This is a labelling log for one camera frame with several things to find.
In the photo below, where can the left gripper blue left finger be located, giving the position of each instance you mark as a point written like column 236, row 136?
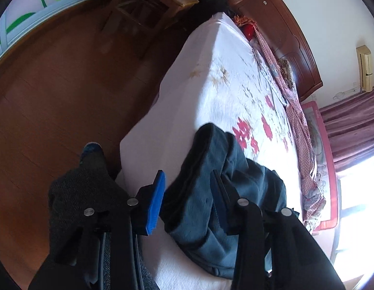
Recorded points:
column 144, row 208

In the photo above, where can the wooden chair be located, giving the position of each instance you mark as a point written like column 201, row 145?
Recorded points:
column 150, row 15

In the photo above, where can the beige wall air conditioner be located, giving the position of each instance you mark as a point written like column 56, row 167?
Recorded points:
column 364, row 56

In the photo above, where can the pink patterned quilt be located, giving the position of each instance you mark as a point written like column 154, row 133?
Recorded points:
column 313, row 200

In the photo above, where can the red mesh bed rail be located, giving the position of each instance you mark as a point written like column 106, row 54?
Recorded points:
column 326, row 175

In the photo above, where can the window with frame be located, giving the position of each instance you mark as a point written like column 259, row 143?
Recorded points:
column 353, row 251

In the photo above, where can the black Anta sports pants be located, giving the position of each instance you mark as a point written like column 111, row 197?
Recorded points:
column 192, row 210

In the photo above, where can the white floral bed sheet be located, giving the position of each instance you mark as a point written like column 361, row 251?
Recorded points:
column 219, row 78

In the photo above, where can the red pillow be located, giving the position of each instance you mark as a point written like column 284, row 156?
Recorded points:
column 248, row 31

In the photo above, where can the maroon curtain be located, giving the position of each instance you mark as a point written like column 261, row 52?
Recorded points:
column 350, row 129

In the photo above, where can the black clothes pile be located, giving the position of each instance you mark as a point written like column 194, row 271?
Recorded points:
column 200, row 13

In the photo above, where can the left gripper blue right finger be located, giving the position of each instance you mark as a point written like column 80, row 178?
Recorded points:
column 230, row 207

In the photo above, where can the dark wooden headboard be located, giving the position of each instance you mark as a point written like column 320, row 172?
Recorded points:
column 286, row 40

